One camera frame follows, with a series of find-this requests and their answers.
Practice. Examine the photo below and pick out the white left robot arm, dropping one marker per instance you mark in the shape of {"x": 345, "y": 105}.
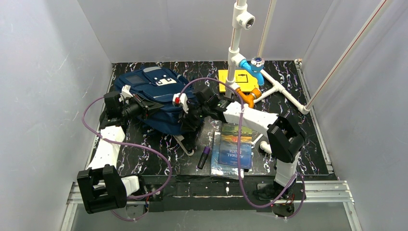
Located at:
{"x": 100, "y": 185}

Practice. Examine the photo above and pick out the thin white rear pole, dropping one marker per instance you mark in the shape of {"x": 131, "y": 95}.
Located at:
{"x": 269, "y": 16}

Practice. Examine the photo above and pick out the navy blue student backpack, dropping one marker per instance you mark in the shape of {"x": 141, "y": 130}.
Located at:
{"x": 158, "y": 85}

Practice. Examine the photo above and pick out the silver wrench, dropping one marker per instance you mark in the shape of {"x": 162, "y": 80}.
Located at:
{"x": 255, "y": 141}

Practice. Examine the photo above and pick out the blue book underneath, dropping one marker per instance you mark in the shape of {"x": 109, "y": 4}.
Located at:
{"x": 218, "y": 170}

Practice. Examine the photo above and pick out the purple black marker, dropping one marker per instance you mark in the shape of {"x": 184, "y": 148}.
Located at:
{"x": 203, "y": 157}

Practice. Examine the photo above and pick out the blue plastic tap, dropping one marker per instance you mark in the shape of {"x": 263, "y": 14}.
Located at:
{"x": 254, "y": 68}

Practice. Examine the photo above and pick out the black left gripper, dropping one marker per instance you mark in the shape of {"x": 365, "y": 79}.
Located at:
{"x": 142, "y": 106}

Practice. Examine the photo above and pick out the green white plastic tap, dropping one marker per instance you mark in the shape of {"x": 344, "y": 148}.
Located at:
{"x": 265, "y": 147}

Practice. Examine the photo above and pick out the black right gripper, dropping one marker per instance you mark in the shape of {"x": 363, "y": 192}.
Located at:
{"x": 194, "y": 112}

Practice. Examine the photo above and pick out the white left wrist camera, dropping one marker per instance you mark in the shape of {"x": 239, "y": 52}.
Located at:
{"x": 125, "y": 93}

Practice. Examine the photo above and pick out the yellow notebook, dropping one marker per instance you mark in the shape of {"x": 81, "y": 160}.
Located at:
{"x": 246, "y": 81}

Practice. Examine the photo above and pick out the Animal Farm book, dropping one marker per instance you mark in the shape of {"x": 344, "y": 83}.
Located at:
{"x": 229, "y": 143}

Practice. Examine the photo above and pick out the orange plastic tap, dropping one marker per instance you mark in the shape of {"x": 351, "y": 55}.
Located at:
{"x": 251, "y": 97}

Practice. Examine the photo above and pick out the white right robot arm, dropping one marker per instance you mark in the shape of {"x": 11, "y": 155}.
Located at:
{"x": 286, "y": 138}

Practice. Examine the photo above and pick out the white pole with red stripe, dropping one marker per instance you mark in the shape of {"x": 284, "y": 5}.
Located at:
{"x": 376, "y": 14}

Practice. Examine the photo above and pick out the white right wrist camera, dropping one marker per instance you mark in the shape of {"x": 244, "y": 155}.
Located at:
{"x": 180, "y": 100}

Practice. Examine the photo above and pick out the white PVC pipe frame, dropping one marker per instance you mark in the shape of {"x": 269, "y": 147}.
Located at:
{"x": 243, "y": 20}

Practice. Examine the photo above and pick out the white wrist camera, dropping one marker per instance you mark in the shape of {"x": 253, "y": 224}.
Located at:
{"x": 180, "y": 100}
{"x": 125, "y": 93}

